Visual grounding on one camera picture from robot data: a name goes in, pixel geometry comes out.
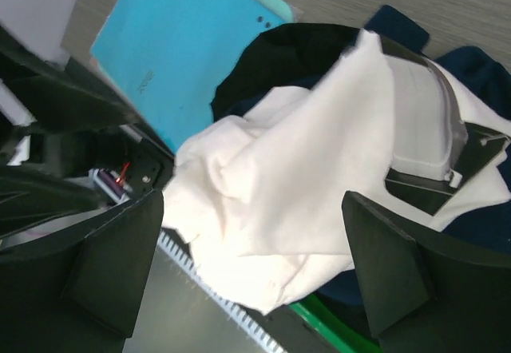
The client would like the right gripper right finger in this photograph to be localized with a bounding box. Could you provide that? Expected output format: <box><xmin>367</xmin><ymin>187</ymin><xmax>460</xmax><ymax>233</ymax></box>
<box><xmin>342</xmin><ymin>191</ymin><xmax>510</xmax><ymax>352</ymax></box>

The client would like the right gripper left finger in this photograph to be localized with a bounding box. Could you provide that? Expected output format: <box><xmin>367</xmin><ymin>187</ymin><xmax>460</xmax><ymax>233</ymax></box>
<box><xmin>1</xmin><ymin>191</ymin><xmax>164</xmax><ymax>352</ymax></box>

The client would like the navy blue t-shirt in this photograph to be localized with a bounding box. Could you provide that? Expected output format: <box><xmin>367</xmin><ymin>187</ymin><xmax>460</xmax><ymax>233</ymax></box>
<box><xmin>223</xmin><ymin>4</ymin><xmax>511</xmax><ymax>310</ymax></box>

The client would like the white t-shirt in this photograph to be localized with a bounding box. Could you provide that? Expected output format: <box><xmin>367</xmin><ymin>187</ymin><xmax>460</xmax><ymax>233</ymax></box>
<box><xmin>163</xmin><ymin>30</ymin><xmax>510</xmax><ymax>314</ymax></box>

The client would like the black flower print t-shirt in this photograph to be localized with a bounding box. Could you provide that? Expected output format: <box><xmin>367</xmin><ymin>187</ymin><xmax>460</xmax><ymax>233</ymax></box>
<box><xmin>210</xmin><ymin>23</ymin><xmax>358</xmax><ymax>121</ymax></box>

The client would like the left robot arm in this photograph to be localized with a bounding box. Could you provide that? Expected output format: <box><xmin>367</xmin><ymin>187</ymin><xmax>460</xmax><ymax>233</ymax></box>
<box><xmin>1</xmin><ymin>30</ymin><xmax>173</xmax><ymax>238</ymax></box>

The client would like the green plastic tray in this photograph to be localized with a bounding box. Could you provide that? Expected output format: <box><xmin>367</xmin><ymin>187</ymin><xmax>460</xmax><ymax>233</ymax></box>
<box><xmin>289</xmin><ymin>295</ymin><xmax>382</xmax><ymax>353</ymax></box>

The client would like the blue folder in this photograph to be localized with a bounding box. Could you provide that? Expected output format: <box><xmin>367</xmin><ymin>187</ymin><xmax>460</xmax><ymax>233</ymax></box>
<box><xmin>90</xmin><ymin>0</ymin><xmax>296</xmax><ymax>150</ymax></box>

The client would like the white square bin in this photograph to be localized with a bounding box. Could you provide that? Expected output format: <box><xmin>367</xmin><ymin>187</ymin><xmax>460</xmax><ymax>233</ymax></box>
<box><xmin>1</xmin><ymin>0</ymin><xmax>76</xmax><ymax>65</ymax></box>

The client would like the white slotted cable duct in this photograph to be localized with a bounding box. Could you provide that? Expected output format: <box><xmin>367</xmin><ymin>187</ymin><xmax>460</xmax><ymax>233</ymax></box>
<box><xmin>157</xmin><ymin>230</ymin><xmax>287</xmax><ymax>353</ymax></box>

